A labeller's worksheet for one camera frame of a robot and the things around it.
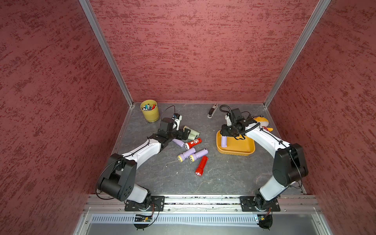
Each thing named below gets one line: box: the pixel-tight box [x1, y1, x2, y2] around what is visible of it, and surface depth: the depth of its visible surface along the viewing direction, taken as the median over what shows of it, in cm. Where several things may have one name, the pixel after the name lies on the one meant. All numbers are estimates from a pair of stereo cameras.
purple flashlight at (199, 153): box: [189, 147, 209, 163], surface depth 92 cm
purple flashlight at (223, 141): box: [221, 135, 228, 148], surface depth 91 cm
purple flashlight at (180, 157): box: [177, 147, 197, 163], surface depth 91 cm
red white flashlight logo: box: [184, 138, 203, 150], surface depth 96 cm
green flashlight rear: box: [183, 125, 200, 141], surface depth 100 cm
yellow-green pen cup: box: [140, 99, 160, 123], surface depth 103 cm
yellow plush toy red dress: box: [253, 114, 274, 132], surface depth 102 cm
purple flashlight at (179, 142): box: [172, 138, 186, 148], surface depth 97 cm
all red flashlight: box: [194, 155, 209, 177], surface depth 87 cm
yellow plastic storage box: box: [216, 130, 256, 157], surface depth 93 cm
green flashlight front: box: [188, 130, 200, 141], surface depth 100 cm
